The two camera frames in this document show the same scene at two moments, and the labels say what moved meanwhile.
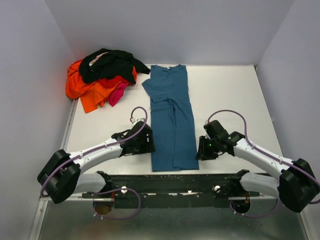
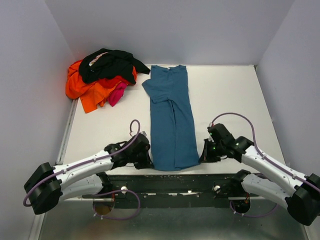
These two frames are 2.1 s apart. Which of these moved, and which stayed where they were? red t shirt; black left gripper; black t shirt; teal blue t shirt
Moved: black left gripper
Stayed: teal blue t shirt; red t shirt; black t shirt
